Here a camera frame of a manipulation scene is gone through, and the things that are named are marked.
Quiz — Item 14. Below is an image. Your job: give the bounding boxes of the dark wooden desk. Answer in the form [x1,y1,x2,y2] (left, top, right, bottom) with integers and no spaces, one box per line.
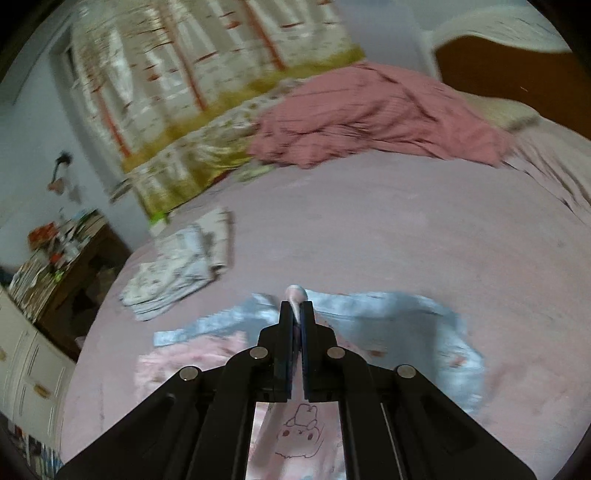
[9,210,136,361]

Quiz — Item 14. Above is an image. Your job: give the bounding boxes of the blue printed satin garment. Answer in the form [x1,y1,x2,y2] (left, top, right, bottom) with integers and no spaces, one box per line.
[154,291,486,416]

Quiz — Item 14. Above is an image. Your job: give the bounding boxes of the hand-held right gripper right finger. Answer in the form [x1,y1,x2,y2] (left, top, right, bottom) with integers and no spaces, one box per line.
[300,300,539,480]

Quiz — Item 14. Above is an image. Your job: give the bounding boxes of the brown wooden headboard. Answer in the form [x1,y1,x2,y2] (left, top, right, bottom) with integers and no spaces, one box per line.
[434,33,591,141]

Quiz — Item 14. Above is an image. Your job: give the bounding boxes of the pink bed sheet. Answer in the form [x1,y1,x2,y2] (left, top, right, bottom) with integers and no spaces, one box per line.
[59,115,591,480]

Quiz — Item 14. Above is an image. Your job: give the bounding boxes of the crumpled dusty pink blanket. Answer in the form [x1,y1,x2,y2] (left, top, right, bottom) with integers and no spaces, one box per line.
[248,62,514,170]

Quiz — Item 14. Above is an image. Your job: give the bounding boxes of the white cloth on headboard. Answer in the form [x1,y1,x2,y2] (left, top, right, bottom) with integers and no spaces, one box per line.
[431,6,574,55]

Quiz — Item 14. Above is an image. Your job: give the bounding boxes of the white cabinet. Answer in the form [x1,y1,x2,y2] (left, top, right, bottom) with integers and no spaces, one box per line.
[0,286,77,437]

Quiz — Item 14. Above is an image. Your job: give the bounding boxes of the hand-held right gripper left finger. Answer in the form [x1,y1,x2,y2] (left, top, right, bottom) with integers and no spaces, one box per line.
[54,301,296,480]

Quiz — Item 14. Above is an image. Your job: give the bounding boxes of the pile of desk clutter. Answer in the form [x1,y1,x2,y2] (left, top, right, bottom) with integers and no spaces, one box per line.
[8,208,110,317]

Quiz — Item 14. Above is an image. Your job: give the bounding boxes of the beige pillow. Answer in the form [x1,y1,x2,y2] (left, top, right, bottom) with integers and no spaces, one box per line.
[462,92,542,134]

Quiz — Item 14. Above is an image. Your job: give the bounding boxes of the stack of folded printed clothes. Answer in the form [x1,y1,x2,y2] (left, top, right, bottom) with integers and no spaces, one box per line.
[119,207,234,322]

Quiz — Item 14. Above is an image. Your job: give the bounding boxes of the tree print curtain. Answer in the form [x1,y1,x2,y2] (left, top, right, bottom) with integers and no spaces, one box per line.
[69,0,366,223]

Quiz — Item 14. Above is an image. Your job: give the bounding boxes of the wall hanging ornament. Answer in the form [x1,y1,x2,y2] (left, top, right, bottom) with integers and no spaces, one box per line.
[47,151,83,205]

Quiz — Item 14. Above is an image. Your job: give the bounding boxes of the pink printed pants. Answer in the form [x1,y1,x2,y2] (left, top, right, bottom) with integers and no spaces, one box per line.
[136,284,352,480]

